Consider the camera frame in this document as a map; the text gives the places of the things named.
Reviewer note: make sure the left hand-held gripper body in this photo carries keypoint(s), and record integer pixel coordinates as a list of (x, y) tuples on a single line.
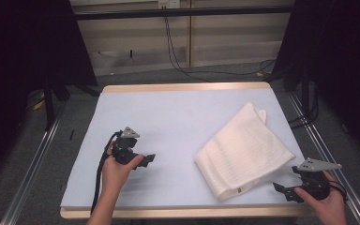
[(125, 146)]

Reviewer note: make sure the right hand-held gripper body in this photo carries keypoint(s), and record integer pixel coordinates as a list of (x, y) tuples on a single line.
[(314, 181)]

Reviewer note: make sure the white towel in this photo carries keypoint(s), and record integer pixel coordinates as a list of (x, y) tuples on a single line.
[(247, 150)]

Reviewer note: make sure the person's left hand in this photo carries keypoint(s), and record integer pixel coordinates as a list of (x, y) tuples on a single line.
[(115, 175)]

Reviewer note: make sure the person's right hand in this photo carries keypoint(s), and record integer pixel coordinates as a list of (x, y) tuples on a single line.
[(328, 209)]

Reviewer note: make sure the light blue table mat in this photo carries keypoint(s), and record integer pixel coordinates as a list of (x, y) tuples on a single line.
[(168, 125)]

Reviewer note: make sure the small black floor piece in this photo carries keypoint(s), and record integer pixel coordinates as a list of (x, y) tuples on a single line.
[(72, 134)]

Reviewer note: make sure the wooden table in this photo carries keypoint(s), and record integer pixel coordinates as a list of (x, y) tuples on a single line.
[(184, 86)]

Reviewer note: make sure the black metal stand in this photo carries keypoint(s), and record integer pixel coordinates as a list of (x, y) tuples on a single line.
[(49, 103)]

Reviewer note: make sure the yellow tape piece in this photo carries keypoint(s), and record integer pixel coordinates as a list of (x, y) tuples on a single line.
[(39, 105)]

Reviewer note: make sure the black curtain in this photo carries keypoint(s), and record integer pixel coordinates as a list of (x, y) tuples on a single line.
[(28, 62), (340, 62)]

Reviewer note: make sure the black horizontal bar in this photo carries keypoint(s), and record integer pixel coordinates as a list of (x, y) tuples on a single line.
[(184, 12)]

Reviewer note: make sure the aluminium floor rail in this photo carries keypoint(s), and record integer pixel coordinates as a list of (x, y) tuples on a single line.
[(331, 156), (28, 175)]

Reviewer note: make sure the white wall outlet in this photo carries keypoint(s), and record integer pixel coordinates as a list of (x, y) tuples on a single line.
[(169, 3)]

